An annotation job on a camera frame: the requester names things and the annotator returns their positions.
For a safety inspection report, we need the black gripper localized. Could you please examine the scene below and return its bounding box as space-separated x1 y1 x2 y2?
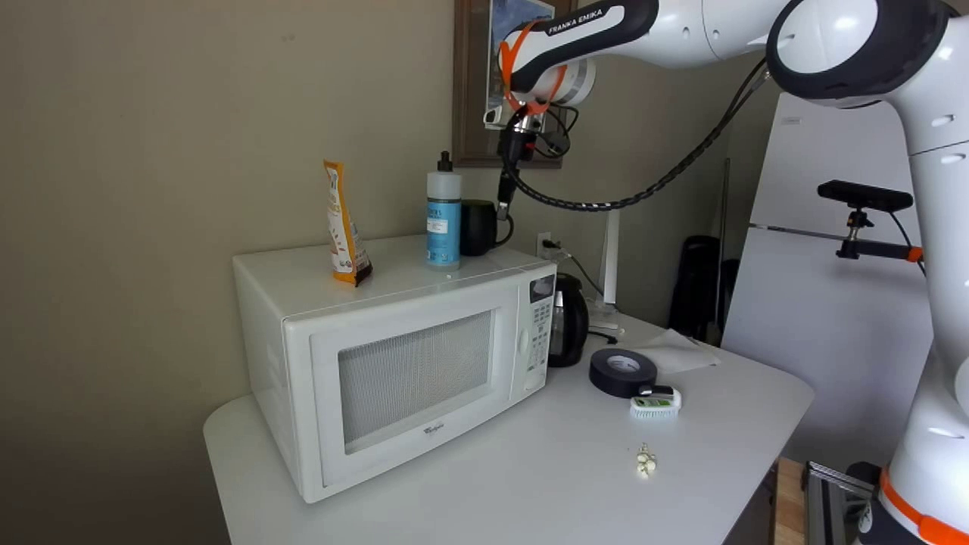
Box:
494 102 542 219

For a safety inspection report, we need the black mug green inside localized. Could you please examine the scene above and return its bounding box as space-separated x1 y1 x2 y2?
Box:
456 196 517 259

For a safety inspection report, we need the blue white squeeze bottle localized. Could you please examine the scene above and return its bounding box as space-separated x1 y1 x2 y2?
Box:
425 148 466 271

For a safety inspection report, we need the wooden framed picture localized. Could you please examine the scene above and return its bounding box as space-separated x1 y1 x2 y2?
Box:
447 0 581 173

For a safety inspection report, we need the white lamp bar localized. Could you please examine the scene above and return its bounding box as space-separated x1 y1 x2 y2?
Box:
600 207 624 313

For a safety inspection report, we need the black glass electric kettle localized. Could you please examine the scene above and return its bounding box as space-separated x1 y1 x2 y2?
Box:
547 268 590 369

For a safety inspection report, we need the orange snack packet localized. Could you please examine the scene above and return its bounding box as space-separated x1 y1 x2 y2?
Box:
322 156 375 290

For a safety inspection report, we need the tall black object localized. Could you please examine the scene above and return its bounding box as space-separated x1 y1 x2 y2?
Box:
667 234 728 345

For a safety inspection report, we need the white microwave oven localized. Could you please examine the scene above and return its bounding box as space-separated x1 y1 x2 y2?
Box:
231 234 560 506

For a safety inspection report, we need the black tape roll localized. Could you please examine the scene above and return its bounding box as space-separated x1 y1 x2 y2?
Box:
589 345 659 401

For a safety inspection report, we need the small white black device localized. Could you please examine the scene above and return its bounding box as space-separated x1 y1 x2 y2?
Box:
628 385 684 421

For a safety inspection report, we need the white board panel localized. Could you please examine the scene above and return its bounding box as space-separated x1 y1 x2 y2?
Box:
721 87 942 472

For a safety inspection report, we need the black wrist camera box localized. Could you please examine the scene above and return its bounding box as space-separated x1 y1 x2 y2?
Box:
523 100 581 162

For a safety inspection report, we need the black kettle power cord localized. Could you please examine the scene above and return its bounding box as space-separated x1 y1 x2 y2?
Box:
547 239 620 343

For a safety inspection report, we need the black corrugated cable conduit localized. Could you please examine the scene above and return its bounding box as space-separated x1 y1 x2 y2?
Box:
513 55 774 216

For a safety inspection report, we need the black camera on stand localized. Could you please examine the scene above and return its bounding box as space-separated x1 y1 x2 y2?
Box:
752 180 929 266

